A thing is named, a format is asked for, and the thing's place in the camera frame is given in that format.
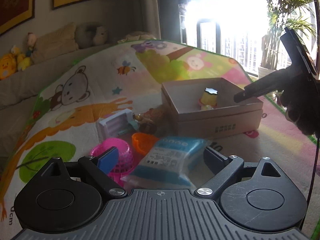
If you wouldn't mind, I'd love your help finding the pink plastic basket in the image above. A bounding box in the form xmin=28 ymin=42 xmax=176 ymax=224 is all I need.
xmin=90 ymin=138 xmax=136 ymax=186

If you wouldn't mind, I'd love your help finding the white usb charger box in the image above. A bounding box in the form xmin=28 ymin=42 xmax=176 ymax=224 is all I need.
xmin=97 ymin=108 xmax=133 ymax=140

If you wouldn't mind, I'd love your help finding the orange plastic cup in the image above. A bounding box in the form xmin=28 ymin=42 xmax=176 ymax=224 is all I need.
xmin=131 ymin=132 xmax=159 ymax=156

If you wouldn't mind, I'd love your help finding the blue white plastic packet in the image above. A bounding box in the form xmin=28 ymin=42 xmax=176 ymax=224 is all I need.
xmin=121 ymin=136 xmax=209 ymax=191

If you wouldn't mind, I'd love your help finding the red hello kitty toy camera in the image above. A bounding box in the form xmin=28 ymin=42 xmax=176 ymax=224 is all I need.
xmin=135 ymin=108 xmax=164 ymax=134

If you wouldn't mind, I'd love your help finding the teal plastic crank handle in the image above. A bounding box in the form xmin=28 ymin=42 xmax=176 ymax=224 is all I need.
xmin=118 ymin=120 xmax=139 ymax=135

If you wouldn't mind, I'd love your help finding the pink cardboard box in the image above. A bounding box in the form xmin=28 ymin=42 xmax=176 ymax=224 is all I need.
xmin=162 ymin=77 xmax=263 ymax=138

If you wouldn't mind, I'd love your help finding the yellow pudding toy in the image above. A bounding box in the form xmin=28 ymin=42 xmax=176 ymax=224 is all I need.
xmin=199 ymin=88 xmax=218 ymax=111

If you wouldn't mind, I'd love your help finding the colourful cartoon play mat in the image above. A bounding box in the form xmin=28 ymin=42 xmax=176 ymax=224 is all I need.
xmin=1 ymin=42 xmax=319 ymax=239

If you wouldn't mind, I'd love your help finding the grey sofa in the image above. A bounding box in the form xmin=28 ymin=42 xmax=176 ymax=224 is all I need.
xmin=1 ymin=46 xmax=132 ymax=166

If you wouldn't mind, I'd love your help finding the grey plush neck pillow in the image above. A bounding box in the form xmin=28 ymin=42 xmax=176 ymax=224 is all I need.
xmin=75 ymin=22 xmax=108 ymax=49

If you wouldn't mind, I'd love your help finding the beige cushion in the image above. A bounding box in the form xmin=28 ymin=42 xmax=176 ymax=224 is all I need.
xmin=31 ymin=22 xmax=79 ymax=64

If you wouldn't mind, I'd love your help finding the yellow duck plush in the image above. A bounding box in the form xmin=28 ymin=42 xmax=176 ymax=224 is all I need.
xmin=11 ymin=45 xmax=33 ymax=71

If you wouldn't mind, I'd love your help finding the orange tiger plush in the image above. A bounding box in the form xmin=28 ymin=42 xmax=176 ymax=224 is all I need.
xmin=0 ymin=53 xmax=17 ymax=80

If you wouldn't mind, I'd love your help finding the grey curtain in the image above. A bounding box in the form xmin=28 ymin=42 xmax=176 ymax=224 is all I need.
xmin=134 ymin=0 xmax=161 ymax=38

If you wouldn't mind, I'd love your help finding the small doll plush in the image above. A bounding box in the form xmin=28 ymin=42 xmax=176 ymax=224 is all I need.
xmin=25 ymin=33 xmax=37 ymax=57

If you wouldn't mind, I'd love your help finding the framed picture left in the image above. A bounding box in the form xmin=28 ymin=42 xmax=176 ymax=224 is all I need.
xmin=1 ymin=0 xmax=35 ymax=36

